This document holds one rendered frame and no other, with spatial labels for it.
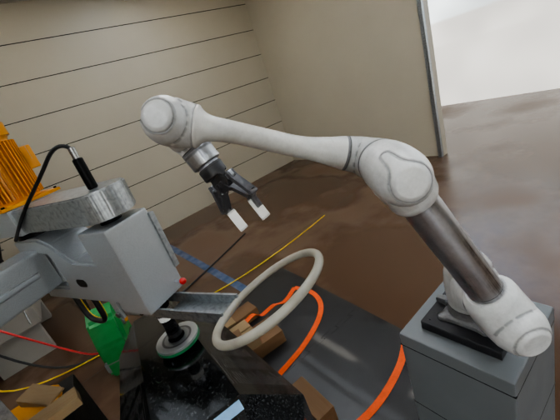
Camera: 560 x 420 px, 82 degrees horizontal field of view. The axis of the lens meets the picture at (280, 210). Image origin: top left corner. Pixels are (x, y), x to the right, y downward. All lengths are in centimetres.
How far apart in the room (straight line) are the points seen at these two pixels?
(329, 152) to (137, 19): 620
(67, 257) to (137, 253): 44
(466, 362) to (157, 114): 122
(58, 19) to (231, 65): 298
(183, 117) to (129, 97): 578
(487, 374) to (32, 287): 196
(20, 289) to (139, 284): 66
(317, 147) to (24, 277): 156
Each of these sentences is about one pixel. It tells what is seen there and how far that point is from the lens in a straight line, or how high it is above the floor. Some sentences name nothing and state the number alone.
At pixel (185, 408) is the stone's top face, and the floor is 82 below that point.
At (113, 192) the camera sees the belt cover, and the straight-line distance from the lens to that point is 142.
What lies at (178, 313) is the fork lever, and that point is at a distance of 151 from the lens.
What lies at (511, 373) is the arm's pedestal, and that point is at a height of 80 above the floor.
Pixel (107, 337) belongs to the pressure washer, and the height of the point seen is 37.
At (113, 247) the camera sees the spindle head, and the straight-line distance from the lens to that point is 144.
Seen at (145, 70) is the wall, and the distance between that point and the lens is 670.
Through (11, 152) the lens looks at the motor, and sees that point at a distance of 205.
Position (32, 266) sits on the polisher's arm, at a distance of 201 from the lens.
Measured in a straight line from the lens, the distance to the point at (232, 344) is 105.
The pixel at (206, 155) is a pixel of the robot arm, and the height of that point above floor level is 173.
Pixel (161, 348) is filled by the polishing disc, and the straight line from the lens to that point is 179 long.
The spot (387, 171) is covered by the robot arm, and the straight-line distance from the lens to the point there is 77.
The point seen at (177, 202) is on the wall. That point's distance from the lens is 666.
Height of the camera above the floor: 184
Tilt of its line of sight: 21 degrees down
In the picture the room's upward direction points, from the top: 19 degrees counter-clockwise
